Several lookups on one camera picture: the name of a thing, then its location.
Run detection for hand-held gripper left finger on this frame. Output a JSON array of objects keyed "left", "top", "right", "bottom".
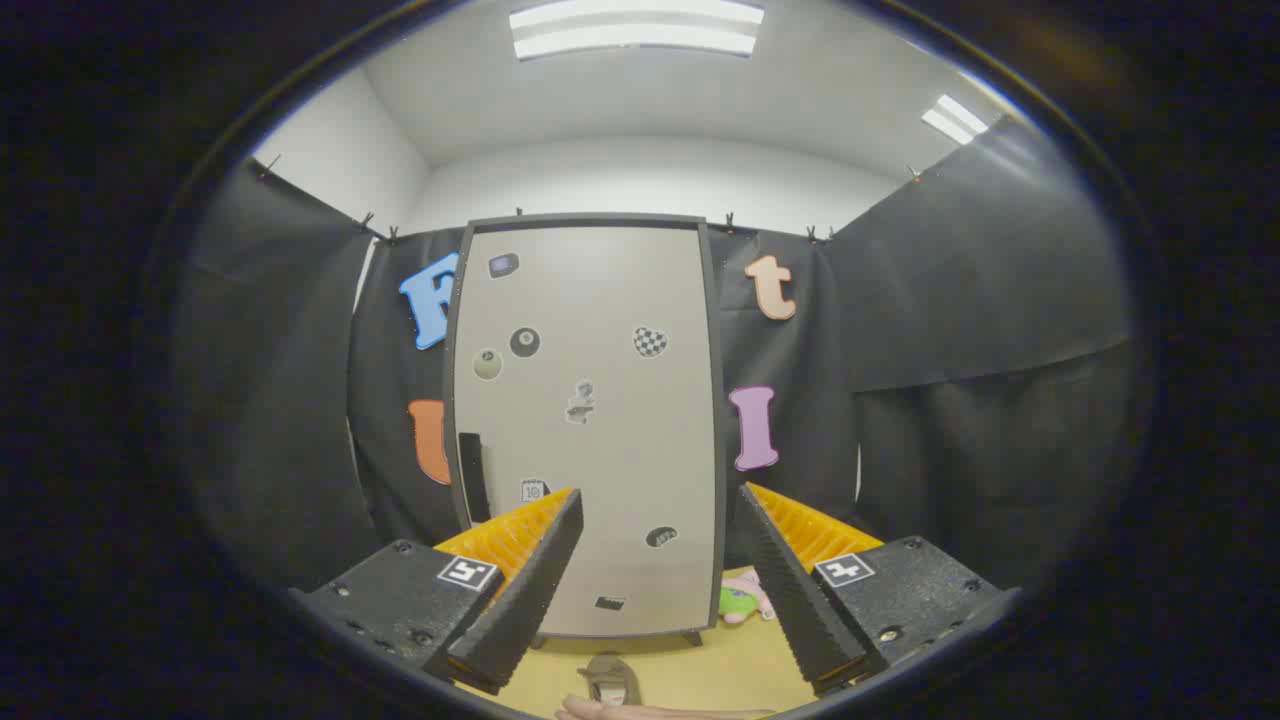
[{"left": 288, "top": 487, "right": 585, "bottom": 697}]

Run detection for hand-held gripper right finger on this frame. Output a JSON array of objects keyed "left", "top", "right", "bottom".
[{"left": 737, "top": 482, "right": 1023, "bottom": 698}]

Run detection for brown fuzzy shoe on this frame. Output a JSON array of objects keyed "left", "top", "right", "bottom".
[{"left": 578, "top": 653, "right": 643, "bottom": 707}]

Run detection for black door handle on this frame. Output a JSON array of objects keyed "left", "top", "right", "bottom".
[{"left": 458, "top": 432, "right": 491, "bottom": 524}]

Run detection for light grey shoe cabinet door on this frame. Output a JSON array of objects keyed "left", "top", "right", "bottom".
[{"left": 453, "top": 226, "right": 719, "bottom": 639}]

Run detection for grey shoe cabinet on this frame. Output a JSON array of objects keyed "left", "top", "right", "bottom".
[{"left": 441, "top": 212, "right": 728, "bottom": 649}]

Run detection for green and pink plush toy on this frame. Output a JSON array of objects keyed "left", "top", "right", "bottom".
[{"left": 718, "top": 570, "right": 777, "bottom": 626}]

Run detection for black backdrop cloth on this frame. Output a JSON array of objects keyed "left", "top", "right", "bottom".
[{"left": 175, "top": 115, "right": 1136, "bottom": 601}]

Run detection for small ceiling light panel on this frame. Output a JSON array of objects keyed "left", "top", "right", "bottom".
[{"left": 921, "top": 94, "right": 991, "bottom": 146}]

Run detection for long ceiling light panel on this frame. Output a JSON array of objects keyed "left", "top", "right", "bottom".
[{"left": 508, "top": 0, "right": 766, "bottom": 61}]

